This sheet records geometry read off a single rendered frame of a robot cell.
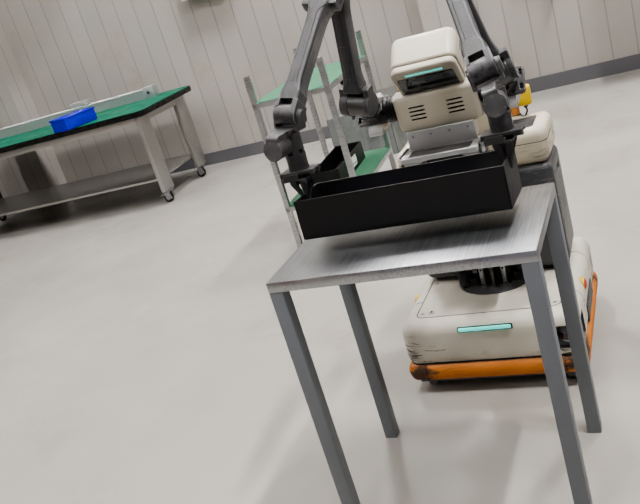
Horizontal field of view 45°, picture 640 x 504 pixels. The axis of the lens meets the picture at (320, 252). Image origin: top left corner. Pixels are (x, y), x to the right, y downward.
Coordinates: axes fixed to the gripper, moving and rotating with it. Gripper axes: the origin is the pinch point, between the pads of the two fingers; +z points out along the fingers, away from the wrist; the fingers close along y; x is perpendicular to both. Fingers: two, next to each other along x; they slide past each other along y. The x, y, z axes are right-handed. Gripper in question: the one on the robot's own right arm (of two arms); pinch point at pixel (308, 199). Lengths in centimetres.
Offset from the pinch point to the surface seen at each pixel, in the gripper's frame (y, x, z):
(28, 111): -517, 462, -19
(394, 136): -104, 391, 68
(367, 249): 18.0, -10.8, 13.1
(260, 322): -101, 115, 90
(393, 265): 28.9, -23.6, 13.4
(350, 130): -138, 388, 56
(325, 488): -19, -7, 93
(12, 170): -582, 473, 39
